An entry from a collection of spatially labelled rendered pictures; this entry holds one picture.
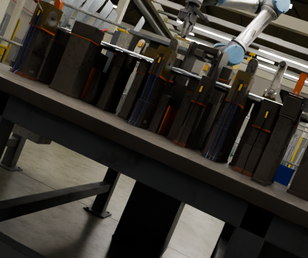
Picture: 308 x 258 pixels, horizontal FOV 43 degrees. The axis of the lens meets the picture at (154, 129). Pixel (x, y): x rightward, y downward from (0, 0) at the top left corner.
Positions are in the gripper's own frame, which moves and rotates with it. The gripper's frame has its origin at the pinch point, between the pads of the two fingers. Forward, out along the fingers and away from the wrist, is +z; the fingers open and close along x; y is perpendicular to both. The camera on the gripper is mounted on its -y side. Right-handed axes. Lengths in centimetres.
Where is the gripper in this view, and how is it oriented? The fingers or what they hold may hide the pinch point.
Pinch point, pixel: (184, 36)
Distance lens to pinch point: 223.1
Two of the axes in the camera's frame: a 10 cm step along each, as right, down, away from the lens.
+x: -5.1, -1.9, -8.4
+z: -3.9, 9.2, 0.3
